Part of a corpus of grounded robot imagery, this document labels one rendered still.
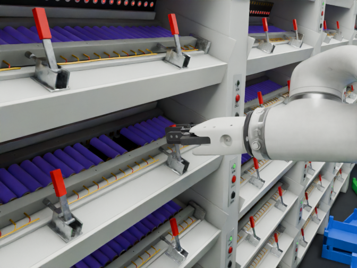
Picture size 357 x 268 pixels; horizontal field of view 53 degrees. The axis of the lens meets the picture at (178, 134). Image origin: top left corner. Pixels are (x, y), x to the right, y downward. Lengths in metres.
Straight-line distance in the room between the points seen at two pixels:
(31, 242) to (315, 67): 0.45
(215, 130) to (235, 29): 0.29
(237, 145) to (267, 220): 0.81
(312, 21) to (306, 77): 0.89
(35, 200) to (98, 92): 0.17
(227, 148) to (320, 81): 0.17
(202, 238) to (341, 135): 0.46
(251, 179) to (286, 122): 0.60
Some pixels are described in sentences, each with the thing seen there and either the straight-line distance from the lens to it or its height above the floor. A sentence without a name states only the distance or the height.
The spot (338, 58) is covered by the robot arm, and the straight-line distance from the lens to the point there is 0.52.
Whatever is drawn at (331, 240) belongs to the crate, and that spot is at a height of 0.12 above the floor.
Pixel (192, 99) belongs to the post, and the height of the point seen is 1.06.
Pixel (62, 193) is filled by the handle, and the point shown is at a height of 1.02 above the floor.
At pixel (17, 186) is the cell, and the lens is 0.56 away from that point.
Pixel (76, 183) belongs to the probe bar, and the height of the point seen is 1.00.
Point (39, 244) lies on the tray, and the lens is 0.51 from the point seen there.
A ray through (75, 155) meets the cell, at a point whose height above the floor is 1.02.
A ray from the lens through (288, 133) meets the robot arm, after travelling 0.54.
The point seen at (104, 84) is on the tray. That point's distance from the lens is 0.49.
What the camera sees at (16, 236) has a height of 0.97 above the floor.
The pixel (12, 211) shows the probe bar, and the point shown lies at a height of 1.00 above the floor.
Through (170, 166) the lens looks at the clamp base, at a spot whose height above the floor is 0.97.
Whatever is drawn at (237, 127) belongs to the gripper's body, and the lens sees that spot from 0.57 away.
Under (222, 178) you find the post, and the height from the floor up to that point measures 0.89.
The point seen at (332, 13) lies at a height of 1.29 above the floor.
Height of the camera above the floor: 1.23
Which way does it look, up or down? 17 degrees down
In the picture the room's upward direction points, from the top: straight up
